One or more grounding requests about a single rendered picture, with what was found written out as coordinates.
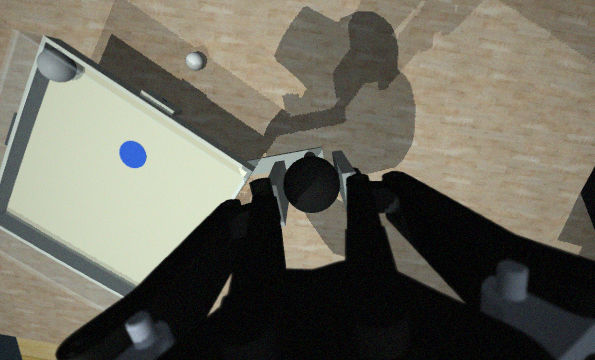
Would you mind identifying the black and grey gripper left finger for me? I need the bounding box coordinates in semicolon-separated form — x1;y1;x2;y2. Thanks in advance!
55;160;289;360

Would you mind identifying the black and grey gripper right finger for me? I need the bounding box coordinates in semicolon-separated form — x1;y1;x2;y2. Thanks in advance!
332;150;595;360

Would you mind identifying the small grey ball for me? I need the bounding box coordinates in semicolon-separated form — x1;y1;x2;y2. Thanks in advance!
185;52;204;71

